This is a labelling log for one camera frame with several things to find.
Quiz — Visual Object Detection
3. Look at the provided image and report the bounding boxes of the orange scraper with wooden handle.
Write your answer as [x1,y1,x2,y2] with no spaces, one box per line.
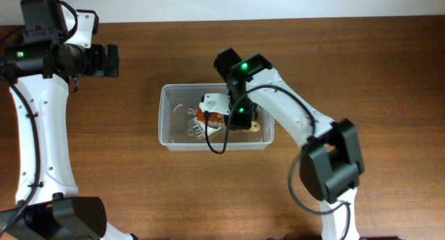
[196,112,261,132]

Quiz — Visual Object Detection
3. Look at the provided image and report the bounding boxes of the clear pack of coloured bits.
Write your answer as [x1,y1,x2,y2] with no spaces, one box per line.
[187,118,205,140]

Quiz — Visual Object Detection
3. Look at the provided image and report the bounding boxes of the clear plastic storage box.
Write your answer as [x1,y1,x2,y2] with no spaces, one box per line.
[159,83,275,151]

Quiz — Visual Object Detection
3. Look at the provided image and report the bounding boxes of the orange socket rail with sockets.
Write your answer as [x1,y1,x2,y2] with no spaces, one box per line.
[207,118,226,128]

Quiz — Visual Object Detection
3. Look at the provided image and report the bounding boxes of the red handled pliers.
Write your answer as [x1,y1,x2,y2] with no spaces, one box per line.
[187,109,203,117]

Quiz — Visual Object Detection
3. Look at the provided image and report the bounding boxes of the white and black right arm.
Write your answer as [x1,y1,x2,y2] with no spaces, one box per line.
[213,48,364,239]

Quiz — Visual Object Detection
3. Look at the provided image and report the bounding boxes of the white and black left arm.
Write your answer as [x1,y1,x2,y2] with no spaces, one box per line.
[1,0,134,239]

